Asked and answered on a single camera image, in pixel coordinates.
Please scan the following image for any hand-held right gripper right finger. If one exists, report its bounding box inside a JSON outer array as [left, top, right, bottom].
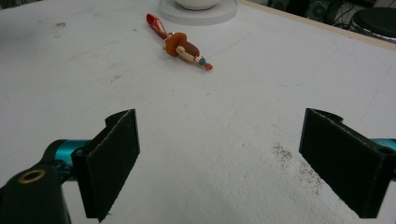
[[298, 107, 396, 219]]

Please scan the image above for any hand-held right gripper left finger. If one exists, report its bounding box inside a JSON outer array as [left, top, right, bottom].
[[71, 108, 141, 223]]

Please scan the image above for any doll keychain with red strap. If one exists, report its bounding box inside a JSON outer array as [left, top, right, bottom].
[[146, 12, 214, 71]]

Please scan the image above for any black round stool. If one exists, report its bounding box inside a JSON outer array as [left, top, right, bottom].
[[348, 7, 396, 44]]

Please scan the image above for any dark speaker box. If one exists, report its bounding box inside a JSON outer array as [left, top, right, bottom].
[[304, 0, 335, 22]]

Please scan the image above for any white round plate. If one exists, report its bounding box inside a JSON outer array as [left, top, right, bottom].
[[158, 0, 239, 27]]

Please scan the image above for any white bowl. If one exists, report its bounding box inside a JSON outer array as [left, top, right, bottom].
[[174, 0, 222, 11]]

